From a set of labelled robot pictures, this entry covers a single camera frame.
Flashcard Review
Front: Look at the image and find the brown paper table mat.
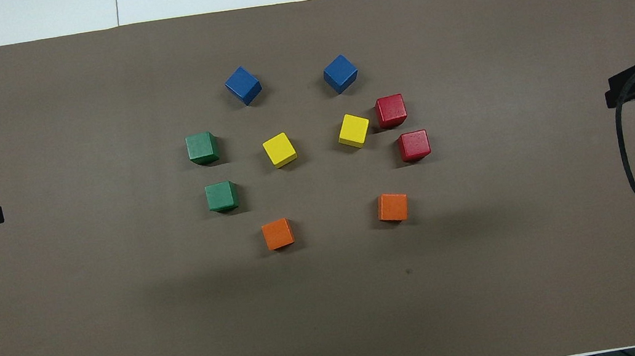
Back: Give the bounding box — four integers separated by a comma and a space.
0, 0, 635, 356

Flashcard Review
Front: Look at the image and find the green wooden cube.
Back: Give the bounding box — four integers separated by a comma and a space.
185, 130, 222, 167
204, 180, 241, 214

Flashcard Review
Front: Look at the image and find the orange wooden cube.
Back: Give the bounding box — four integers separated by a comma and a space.
375, 191, 411, 225
260, 216, 297, 252

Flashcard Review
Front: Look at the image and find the blue wooden cube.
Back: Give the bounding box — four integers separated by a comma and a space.
321, 52, 361, 97
223, 63, 265, 109

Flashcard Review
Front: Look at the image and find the yellow wooden cube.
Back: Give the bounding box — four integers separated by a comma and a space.
261, 130, 300, 170
335, 111, 374, 151

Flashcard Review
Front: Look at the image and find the red wooden cube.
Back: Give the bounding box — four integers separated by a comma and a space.
396, 129, 433, 164
373, 92, 410, 131

